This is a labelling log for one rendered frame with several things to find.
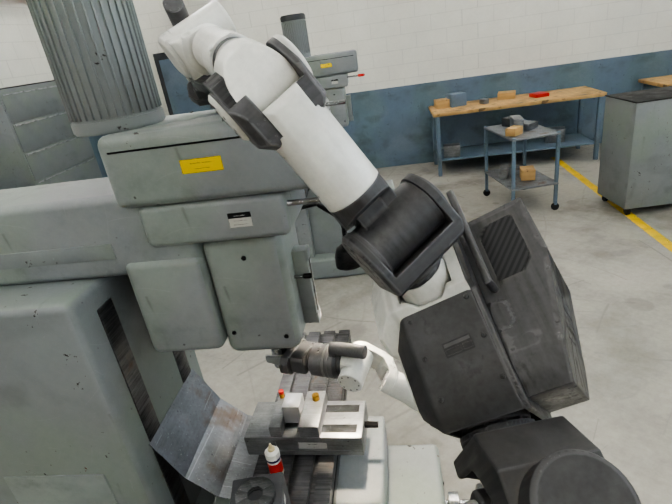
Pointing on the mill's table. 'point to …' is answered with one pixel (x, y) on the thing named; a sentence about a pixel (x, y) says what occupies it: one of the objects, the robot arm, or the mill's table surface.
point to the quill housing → (257, 291)
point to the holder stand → (260, 490)
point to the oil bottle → (274, 459)
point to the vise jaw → (312, 415)
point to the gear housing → (221, 218)
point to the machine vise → (276, 432)
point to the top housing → (190, 163)
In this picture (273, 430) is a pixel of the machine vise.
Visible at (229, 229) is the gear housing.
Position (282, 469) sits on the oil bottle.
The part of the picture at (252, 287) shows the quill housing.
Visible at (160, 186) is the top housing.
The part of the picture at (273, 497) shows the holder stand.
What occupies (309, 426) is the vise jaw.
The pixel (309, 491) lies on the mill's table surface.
